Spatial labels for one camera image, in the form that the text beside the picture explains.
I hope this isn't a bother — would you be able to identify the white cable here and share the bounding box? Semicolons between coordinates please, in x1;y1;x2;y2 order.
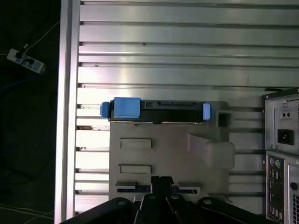
24;21;60;49

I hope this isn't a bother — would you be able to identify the white power strip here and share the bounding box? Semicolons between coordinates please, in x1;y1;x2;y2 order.
6;48;46;74

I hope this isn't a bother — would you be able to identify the hard disk in blue carrier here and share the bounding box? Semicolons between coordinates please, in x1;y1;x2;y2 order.
100;97;211;125

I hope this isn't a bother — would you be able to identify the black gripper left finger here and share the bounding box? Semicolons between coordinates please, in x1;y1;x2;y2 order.
61;176;173;224

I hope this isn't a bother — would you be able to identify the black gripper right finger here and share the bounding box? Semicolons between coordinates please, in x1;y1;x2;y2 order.
163;176;277;224

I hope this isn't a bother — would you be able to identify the RAM stick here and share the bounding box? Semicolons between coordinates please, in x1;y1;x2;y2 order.
116;185;202;194

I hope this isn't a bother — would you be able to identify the blue cable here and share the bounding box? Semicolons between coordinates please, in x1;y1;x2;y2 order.
0;69;49;94

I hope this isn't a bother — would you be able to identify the grey parts rack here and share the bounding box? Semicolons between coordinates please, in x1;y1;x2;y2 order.
108;100;235;204

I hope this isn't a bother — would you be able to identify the silver PC case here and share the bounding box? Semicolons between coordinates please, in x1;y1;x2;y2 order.
261;87;299;224

